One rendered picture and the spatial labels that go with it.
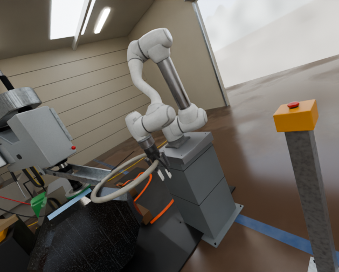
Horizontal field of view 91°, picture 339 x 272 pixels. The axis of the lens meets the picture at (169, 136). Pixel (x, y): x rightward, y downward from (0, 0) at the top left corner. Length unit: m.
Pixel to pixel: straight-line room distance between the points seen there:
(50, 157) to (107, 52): 6.84
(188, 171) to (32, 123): 1.17
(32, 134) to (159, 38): 1.07
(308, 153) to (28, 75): 7.14
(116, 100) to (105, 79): 0.93
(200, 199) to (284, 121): 0.93
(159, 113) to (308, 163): 0.67
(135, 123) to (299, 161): 0.77
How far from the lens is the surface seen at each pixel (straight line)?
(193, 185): 1.38
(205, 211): 1.55
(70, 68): 7.41
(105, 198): 0.96
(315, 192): 0.99
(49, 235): 1.63
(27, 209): 5.04
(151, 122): 0.83
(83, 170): 1.55
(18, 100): 1.52
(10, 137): 1.93
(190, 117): 1.27
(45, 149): 1.49
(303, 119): 0.78
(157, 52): 1.17
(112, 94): 7.49
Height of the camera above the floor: 1.35
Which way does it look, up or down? 16 degrees down
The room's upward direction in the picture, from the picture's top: 24 degrees counter-clockwise
